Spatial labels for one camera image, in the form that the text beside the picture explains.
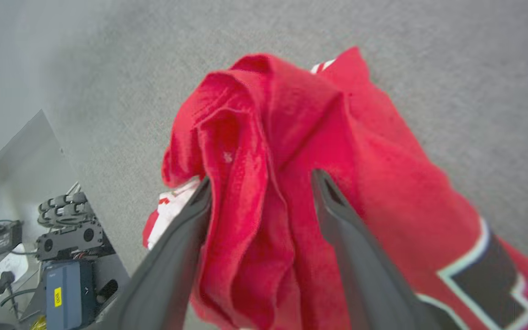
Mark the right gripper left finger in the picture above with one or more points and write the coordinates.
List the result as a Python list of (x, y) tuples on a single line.
[(163, 284)]

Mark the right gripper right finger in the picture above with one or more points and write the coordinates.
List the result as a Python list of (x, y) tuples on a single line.
[(365, 284)]

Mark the red Bulls basketball jersey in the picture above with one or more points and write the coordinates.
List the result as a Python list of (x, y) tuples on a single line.
[(291, 114)]

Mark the blue-grey box yellow label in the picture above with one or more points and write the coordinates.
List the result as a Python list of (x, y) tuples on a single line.
[(74, 298)]

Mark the grey cylinder bundle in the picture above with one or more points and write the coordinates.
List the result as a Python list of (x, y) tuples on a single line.
[(64, 208)]

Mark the white power strip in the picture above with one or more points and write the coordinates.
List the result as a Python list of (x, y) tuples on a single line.
[(14, 266)]

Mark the black power adapter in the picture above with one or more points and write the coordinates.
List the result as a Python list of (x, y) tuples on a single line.
[(5, 238)]

